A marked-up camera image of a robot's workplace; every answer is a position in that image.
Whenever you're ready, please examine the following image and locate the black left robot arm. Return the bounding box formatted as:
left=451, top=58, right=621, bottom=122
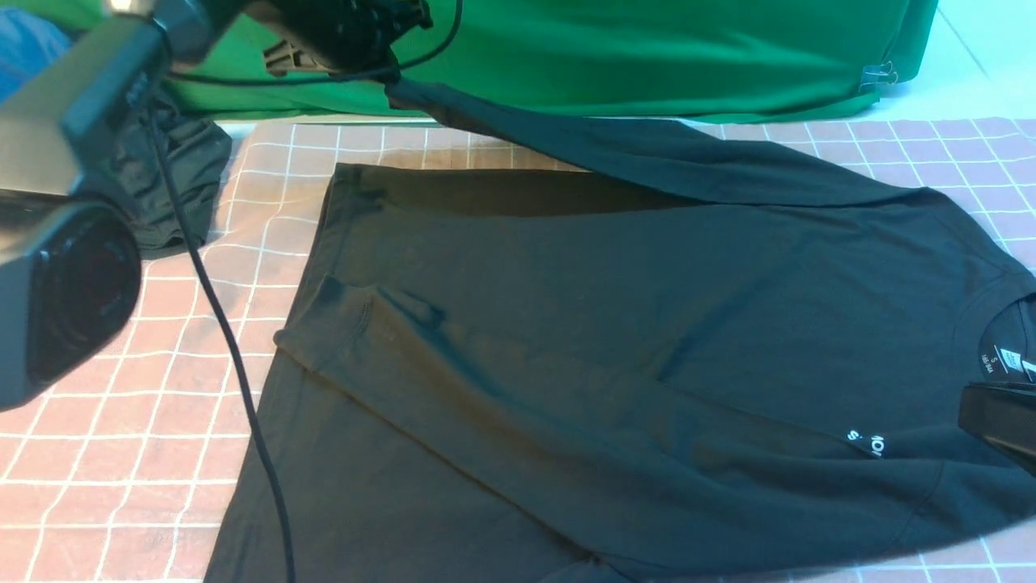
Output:
left=1, top=1, right=432, bottom=411

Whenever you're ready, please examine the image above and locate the metal binder clip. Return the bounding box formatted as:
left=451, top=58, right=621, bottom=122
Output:
left=858, top=62, right=899, bottom=93

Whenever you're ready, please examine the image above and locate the dark gray long-sleeve top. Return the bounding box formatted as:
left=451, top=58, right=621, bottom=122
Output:
left=202, top=77, right=1036, bottom=583

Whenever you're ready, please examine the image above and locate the dark gray crumpled garment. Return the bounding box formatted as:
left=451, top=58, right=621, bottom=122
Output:
left=106, top=89, right=233, bottom=261

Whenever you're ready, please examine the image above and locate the pink checkered tablecloth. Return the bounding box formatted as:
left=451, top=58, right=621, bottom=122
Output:
left=1, top=117, right=1035, bottom=582

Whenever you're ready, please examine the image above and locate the green backdrop cloth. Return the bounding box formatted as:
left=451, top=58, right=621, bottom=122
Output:
left=0, top=0, right=939, bottom=125

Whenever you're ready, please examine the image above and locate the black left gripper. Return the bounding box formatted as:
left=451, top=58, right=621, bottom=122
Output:
left=244, top=1, right=433, bottom=78

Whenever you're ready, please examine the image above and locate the blue crumpled garment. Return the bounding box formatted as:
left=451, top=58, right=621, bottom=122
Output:
left=1, top=7, right=73, bottom=103

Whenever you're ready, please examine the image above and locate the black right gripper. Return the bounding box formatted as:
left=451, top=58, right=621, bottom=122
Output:
left=958, top=381, right=1035, bottom=474

